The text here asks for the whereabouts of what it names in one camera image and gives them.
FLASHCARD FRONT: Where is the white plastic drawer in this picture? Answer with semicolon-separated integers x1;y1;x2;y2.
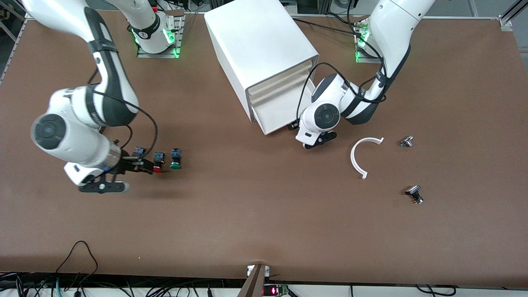
249;60;313;98
252;89;308;136
250;68;312;106

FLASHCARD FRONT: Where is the white drawer cabinet housing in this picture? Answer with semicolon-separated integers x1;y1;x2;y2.
204;0;320;123

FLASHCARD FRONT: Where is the white curved plastic arc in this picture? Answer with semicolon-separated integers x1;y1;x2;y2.
350;137;385;180

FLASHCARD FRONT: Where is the small device with red light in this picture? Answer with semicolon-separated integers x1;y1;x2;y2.
263;284;289;297

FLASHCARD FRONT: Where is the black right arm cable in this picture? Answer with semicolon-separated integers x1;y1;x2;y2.
89;68;158;165

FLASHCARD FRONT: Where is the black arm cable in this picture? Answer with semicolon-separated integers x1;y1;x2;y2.
89;68;158;165
297;62;388;121

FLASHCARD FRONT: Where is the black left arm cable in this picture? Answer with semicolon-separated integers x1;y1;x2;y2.
297;62;388;121

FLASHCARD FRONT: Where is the thin black looped cable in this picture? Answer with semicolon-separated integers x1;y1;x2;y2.
55;241;99;285

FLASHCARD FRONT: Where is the black cable on table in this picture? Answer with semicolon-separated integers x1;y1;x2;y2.
292;17;363;37

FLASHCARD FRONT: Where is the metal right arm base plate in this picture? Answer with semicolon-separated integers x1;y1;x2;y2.
137;10;184;59

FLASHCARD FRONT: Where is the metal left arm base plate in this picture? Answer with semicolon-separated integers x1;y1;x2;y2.
355;19;399;64

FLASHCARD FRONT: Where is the grey metal bracket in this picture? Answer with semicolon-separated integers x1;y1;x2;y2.
237;264;271;297

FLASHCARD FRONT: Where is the aluminium frame profile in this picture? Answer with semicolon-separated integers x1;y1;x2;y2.
498;0;528;31

